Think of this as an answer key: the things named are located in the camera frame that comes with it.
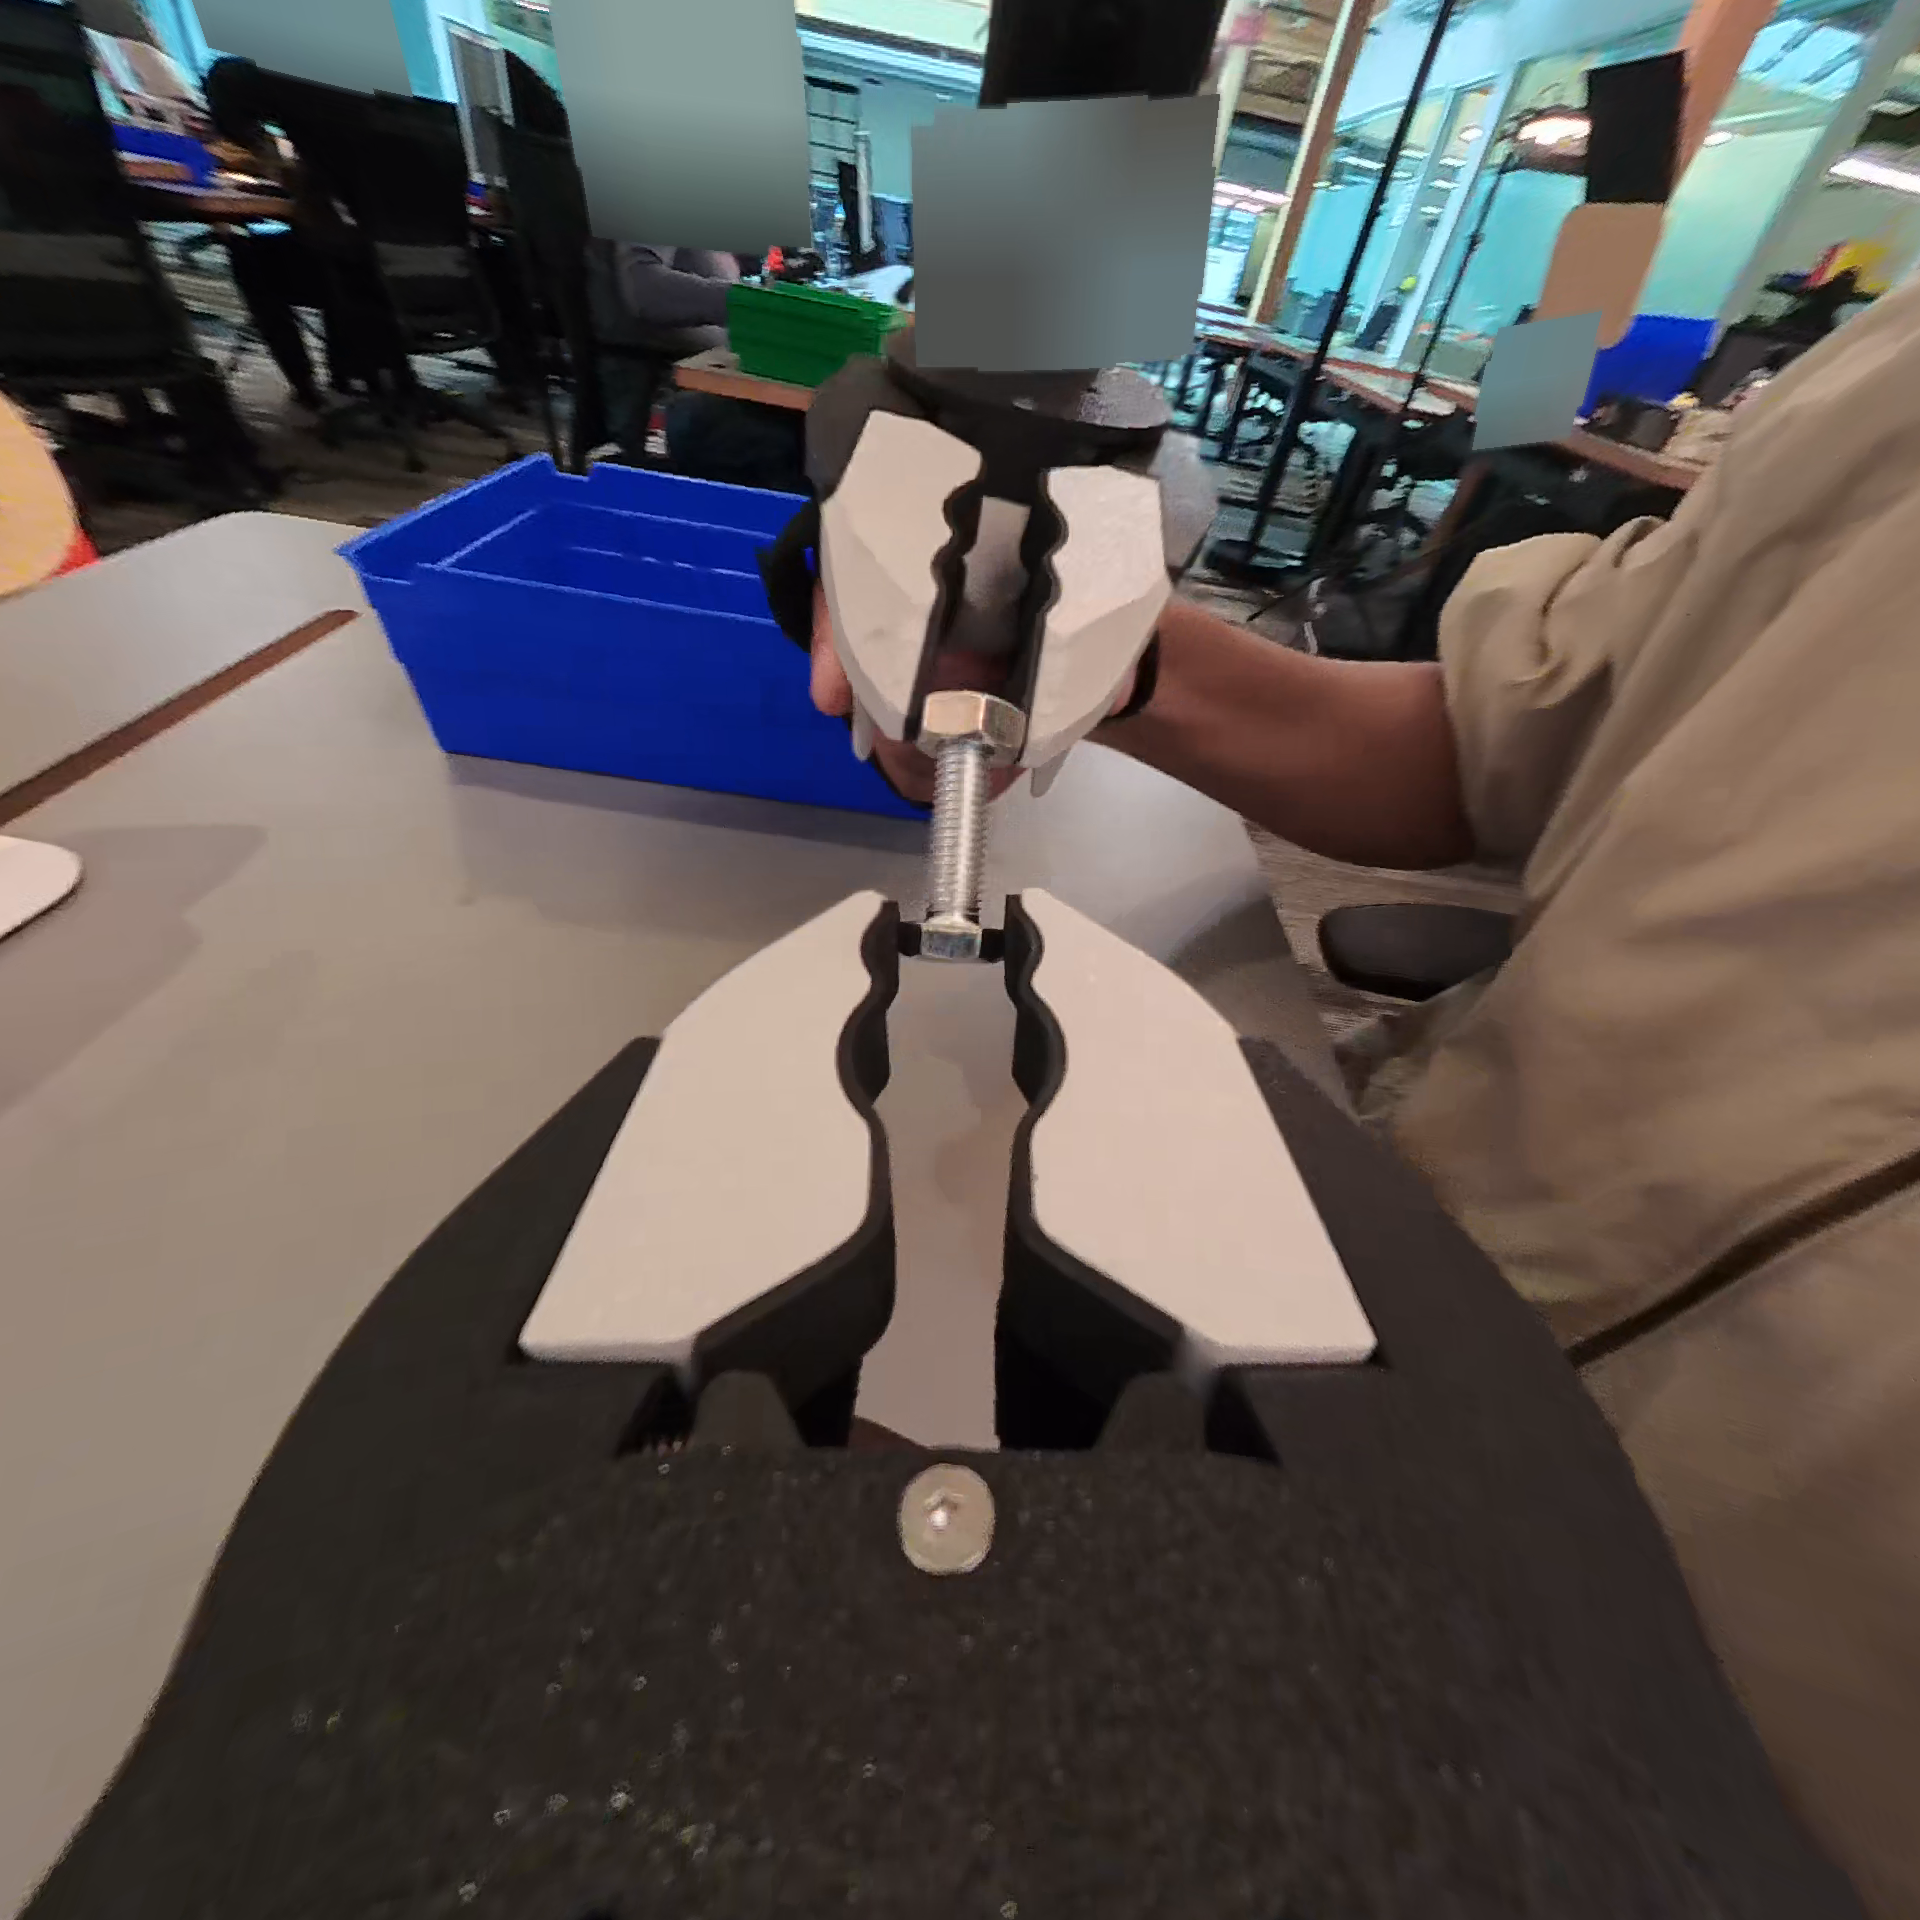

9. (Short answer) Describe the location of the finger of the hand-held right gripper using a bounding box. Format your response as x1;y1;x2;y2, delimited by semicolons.
1006;464;1181;801
817;409;1025;764

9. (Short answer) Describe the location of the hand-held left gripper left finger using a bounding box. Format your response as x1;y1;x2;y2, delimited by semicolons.
516;889;906;1415

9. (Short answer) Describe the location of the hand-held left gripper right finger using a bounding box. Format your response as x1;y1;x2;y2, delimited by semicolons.
998;881;1386;1415

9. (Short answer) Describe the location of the steel hex nut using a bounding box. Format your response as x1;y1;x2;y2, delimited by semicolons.
919;688;1034;767

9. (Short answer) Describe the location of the steel hex bolt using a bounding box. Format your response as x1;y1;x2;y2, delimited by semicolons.
919;752;1001;965

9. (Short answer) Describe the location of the person's right hand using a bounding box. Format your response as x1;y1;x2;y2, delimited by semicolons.
805;584;1177;799

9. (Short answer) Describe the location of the green crate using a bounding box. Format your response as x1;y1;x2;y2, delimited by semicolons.
727;279;911;388

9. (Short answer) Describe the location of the blue plastic bin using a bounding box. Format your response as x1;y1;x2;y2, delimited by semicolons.
340;456;934;824

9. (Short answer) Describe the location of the instruction board on white stand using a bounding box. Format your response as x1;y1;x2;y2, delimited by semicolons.
0;400;97;946

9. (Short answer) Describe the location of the black office chair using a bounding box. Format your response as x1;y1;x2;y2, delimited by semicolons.
0;84;282;514

